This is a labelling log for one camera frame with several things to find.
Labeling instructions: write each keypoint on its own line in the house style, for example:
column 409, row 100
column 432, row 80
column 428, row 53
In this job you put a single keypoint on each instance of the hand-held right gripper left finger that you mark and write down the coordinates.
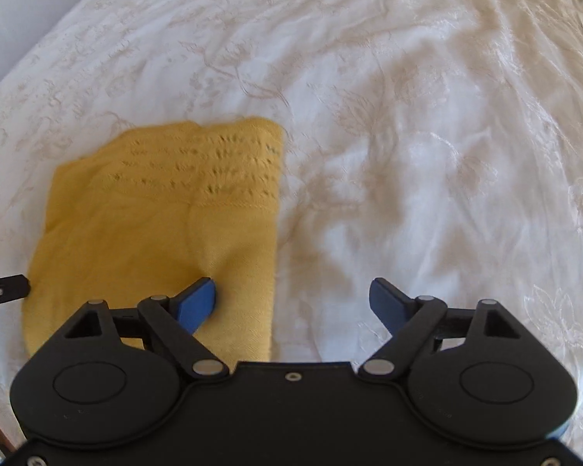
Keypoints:
column 197, row 301

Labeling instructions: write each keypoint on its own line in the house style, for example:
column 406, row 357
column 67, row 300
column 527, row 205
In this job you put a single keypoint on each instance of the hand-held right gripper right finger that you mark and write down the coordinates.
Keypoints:
column 388, row 303

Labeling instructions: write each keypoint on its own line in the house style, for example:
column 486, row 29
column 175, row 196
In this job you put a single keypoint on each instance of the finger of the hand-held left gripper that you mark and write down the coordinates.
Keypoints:
column 7, row 287

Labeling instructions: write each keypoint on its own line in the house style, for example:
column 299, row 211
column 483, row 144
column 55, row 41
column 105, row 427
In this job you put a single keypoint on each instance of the yellow knit sweater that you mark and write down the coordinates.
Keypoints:
column 165, row 213

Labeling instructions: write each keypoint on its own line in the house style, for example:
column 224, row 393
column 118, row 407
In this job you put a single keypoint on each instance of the white embroidered bedspread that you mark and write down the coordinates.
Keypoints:
column 408, row 131

